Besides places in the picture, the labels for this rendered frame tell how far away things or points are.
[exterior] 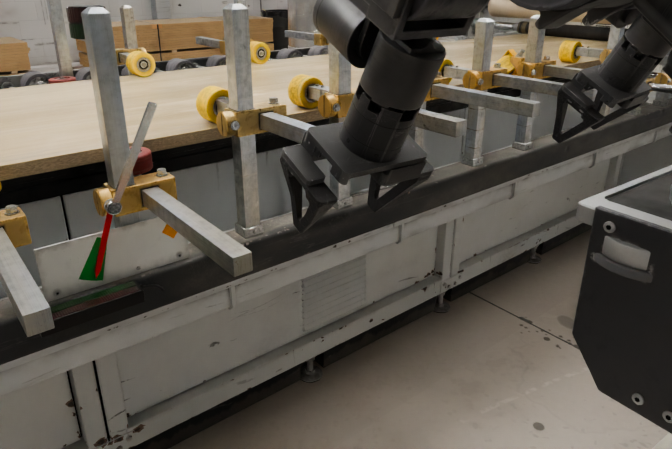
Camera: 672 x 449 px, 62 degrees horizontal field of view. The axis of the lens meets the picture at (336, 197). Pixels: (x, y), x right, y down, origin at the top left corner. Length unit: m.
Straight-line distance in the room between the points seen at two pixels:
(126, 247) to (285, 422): 0.88
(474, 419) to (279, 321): 0.64
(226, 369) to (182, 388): 0.13
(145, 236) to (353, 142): 0.66
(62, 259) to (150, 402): 0.67
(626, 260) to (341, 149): 0.24
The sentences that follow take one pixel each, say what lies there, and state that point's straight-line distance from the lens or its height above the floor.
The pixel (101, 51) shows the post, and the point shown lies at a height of 1.10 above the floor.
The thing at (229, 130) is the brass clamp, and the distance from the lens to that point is 1.10.
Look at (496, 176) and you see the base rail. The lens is 1.73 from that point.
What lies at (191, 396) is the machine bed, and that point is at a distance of 1.63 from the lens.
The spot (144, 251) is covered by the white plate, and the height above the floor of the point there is 0.74.
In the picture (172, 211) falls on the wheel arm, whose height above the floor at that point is 0.86.
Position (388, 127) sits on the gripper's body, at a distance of 0.47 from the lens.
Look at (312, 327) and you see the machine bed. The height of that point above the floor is 0.19.
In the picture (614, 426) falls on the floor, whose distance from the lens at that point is 1.92.
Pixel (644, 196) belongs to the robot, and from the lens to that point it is 0.54.
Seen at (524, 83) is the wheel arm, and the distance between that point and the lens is 1.58.
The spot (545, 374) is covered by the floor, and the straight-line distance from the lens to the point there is 2.04.
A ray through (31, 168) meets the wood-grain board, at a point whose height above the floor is 0.89.
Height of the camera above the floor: 1.22
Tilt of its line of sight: 22 degrees down
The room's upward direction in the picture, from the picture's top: straight up
